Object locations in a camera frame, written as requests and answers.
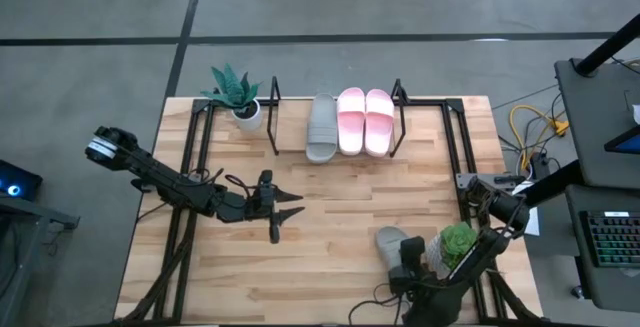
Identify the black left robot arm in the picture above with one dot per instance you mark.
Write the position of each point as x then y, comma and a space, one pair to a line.
170, 187

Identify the grey slide sandal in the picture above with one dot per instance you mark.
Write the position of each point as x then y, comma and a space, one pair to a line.
322, 132
390, 244

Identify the grey metal cart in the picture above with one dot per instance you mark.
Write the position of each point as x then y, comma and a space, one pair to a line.
30, 212

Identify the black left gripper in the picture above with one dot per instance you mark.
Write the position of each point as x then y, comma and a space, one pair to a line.
267, 202

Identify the green succulent in patterned pot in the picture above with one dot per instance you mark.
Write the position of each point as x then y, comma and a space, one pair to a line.
457, 239

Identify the black frame wooden shoe shelf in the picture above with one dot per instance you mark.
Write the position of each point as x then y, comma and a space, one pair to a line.
272, 117

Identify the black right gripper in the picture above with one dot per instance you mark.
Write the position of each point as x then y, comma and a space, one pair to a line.
412, 254

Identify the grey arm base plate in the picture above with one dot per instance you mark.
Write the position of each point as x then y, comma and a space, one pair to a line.
465, 179

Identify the black device with blue light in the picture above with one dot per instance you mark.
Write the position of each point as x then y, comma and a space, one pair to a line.
20, 182

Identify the tablet with blue screen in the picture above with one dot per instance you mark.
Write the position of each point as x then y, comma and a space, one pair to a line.
627, 142

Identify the grey side desk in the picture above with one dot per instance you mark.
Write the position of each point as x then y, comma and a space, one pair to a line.
590, 117

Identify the black metal table frame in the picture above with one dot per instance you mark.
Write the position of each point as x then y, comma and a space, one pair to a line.
186, 272

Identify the pink slide sandal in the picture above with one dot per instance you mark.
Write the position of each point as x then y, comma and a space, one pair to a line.
351, 122
379, 122

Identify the backlit black keyboard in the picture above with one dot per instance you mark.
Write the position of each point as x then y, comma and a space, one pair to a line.
612, 239

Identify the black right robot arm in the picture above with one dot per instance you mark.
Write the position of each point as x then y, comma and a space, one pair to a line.
500, 207

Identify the white paper sheet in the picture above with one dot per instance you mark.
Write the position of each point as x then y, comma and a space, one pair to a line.
534, 224

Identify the snake plant in white pot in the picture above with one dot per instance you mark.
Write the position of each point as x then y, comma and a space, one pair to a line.
248, 119

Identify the black diagonal pole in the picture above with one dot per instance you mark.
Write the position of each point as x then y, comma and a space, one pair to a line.
605, 47

